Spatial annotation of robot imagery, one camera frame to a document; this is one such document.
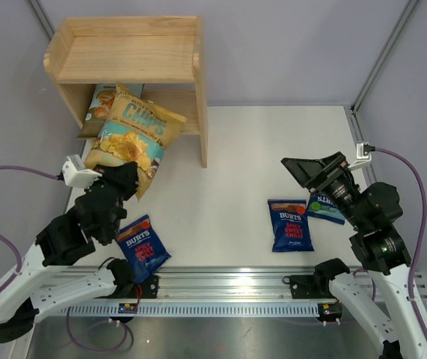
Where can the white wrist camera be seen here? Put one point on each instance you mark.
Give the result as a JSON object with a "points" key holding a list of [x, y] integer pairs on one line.
{"points": [[363, 156], [74, 173]]}

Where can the aluminium mounting rail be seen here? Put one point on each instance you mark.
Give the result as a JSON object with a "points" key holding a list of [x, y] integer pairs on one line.
{"points": [[220, 283]]}

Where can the tan kettle cooked chips bag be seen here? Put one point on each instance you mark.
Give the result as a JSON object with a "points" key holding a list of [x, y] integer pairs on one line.
{"points": [[135, 131]]}

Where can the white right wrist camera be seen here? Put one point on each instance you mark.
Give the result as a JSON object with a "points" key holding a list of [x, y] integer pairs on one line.
{"points": [[363, 156]]}

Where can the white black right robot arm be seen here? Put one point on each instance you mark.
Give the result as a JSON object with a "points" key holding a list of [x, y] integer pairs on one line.
{"points": [[401, 330]]}

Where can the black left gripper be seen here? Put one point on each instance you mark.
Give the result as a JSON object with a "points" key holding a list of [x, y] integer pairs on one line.
{"points": [[126, 176]]}

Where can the white slotted cable duct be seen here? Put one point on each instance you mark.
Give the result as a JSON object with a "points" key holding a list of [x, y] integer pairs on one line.
{"points": [[198, 310]]}

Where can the blue Burts spicy chilli bag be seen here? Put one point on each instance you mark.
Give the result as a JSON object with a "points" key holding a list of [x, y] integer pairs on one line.
{"points": [[142, 248]]}

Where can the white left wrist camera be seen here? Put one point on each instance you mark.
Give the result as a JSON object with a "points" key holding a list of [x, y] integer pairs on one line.
{"points": [[74, 173]]}

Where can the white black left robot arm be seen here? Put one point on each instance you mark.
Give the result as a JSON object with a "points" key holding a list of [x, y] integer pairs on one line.
{"points": [[25, 298]]}

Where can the wooden two-tier shelf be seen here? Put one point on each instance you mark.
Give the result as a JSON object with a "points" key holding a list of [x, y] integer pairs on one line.
{"points": [[164, 53]]}

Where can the Burts sea salt vinegar bag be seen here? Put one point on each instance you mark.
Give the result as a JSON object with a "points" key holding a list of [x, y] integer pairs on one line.
{"points": [[320, 206]]}

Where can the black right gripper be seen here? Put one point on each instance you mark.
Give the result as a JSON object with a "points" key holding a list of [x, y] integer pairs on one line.
{"points": [[309, 171]]}

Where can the light blue cassava chips bag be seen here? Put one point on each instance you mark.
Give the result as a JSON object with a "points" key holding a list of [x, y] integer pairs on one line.
{"points": [[97, 113]]}

